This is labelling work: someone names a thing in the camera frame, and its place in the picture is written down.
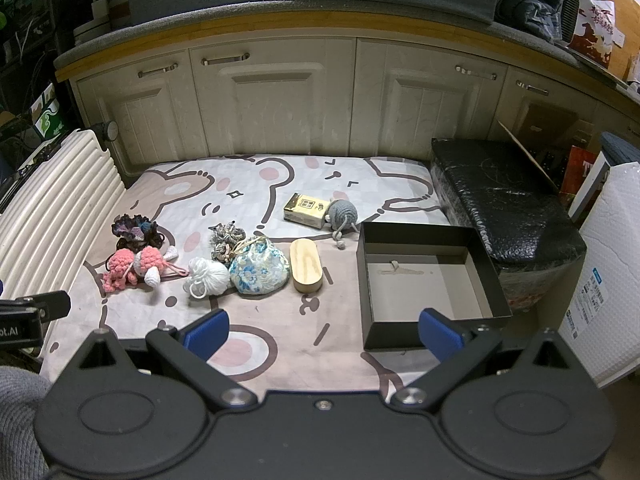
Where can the grey crochet mouse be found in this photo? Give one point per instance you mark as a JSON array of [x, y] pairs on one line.
[[342, 212]]

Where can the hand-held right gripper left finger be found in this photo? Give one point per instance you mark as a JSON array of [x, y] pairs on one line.
[[207, 334]]

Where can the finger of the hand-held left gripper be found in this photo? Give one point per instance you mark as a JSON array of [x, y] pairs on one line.
[[50, 305]]

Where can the black plastic wrapped cushion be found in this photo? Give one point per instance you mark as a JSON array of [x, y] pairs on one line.
[[500, 200]]

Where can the red box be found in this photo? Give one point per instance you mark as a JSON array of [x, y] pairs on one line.
[[580, 170]]

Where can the dark cluttered shelf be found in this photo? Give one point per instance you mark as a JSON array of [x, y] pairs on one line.
[[20, 35]]

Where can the oval wooden box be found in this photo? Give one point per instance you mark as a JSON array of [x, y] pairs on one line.
[[306, 265]]

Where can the white appliance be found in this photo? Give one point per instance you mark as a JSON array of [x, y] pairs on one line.
[[575, 0]]

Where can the white bubble wrap package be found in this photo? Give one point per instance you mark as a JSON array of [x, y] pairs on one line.
[[610, 260]]

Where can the dark purple crochet scrunchie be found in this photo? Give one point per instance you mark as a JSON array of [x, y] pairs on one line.
[[132, 230]]

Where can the pink crochet bunny doll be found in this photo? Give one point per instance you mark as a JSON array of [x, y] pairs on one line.
[[150, 260]]

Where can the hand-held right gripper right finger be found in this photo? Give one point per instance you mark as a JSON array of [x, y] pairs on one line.
[[440, 335]]

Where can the white flat box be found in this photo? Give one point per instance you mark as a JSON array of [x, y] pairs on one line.
[[595, 185]]

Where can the cream cabinet door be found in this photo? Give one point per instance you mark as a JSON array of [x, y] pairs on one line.
[[545, 110], [270, 110], [145, 125], [425, 110]]

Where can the grey clothing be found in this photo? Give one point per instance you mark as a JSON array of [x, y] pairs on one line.
[[20, 410]]

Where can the blue grey round lid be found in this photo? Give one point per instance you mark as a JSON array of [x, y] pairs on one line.
[[622, 147]]

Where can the bear print blanket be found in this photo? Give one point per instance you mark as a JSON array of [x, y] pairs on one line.
[[300, 200]]

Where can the white ribbed suitcase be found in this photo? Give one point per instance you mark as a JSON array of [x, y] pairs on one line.
[[60, 200]]

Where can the white container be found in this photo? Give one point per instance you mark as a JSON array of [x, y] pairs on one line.
[[97, 15]]

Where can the green and white carton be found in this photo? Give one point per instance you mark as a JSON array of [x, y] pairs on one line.
[[47, 115]]

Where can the brown cardboard flap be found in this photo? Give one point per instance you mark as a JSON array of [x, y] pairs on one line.
[[530, 152]]

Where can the small gold box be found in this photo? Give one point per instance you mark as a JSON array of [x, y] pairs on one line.
[[305, 210]]

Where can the white yarn ball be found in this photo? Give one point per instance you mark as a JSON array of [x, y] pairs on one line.
[[210, 275]]

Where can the black cardboard box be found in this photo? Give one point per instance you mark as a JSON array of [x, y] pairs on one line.
[[415, 285]]

